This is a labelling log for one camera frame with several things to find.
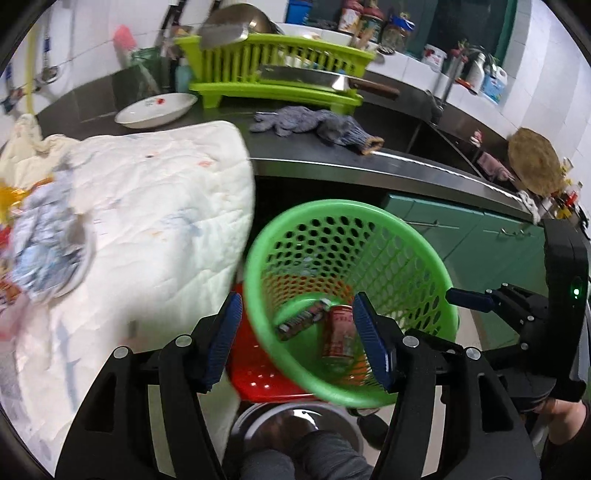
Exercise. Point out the white rag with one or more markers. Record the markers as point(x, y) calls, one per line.
point(530, 205)

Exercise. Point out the glass jar with dark lid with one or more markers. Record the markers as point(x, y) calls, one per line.
point(397, 32)

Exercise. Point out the white bowls in rack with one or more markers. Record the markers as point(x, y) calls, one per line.
point(318, 34)

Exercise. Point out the dark slipper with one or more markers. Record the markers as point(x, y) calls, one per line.
point(373, 431)

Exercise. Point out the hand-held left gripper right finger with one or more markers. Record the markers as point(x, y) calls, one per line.
point(371, 346)

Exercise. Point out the light grey knit glove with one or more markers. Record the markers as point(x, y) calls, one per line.
point(288, 120)

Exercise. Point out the round woven pot mat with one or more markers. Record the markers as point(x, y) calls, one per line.
point(535, 159)

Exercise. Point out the red lidded jar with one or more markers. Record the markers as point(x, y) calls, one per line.
point(351, 17)

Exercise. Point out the green plastic mesh basket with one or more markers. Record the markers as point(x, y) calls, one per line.
point(323, 216)

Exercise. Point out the pink cloth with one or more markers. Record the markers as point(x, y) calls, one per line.
point(494, 166)

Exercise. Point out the green kitchen cabinet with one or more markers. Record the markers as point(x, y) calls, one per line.
point(443, 258)

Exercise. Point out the light blue soap bottle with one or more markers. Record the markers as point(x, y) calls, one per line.
point(183, 76)

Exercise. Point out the steel faucet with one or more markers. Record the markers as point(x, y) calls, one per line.
point(438, 99)

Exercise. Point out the red plastic stool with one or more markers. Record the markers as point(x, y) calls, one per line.
point(258, 369)

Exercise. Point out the person's right hand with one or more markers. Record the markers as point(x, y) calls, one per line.
point(563, 420)

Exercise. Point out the white plastic bottle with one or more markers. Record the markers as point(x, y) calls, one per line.
point(475, 74)

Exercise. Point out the grey glove with tan cuff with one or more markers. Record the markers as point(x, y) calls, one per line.
point(346, 131)

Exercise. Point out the white quilted blanket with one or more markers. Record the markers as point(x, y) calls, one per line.
point(161, 207)

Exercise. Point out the blue and white detergent jug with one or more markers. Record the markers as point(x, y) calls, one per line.
point(495, 85)

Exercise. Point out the person's grey trouser leg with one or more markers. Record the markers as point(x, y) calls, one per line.
point(300, 457)

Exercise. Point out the red drink can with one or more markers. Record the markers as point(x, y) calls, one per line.
point(338, 337)

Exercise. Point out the pink brush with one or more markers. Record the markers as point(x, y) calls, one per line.
point(125, 39)

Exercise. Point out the steel spatula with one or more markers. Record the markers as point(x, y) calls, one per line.
point(221, 36)

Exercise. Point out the green plastic bag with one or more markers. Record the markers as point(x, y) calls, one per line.
point(145, 69)

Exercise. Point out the steel basin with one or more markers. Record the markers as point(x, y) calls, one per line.
point(295, 415)

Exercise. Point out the cream cloth bag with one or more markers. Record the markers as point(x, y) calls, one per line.
point(23, 147)

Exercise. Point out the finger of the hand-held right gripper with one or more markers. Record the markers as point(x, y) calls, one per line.
point(531, 369)
point(471, 300)

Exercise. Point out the white cup with red print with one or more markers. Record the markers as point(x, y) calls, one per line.
point(434, 57)

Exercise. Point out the glass jar with label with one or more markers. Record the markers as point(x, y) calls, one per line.
point(371, 26)

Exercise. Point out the steel sink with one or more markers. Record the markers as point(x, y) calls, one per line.
point(443, 143)

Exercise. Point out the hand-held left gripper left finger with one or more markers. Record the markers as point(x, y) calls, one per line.
point(224, 344)

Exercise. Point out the white plate with red print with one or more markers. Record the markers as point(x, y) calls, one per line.
point(154, 110)

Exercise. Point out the dark snack wrapper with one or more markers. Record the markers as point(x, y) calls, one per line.
point(300, 323)

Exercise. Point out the green plastic dish rack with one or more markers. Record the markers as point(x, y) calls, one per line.
point(231, 64)

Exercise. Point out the blue plastic container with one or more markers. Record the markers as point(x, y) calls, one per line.
point(300, 11)

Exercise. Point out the steel water pipe valve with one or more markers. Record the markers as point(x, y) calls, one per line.
point(50, 74)

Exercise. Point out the steel wok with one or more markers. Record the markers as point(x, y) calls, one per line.
point(242, 18)

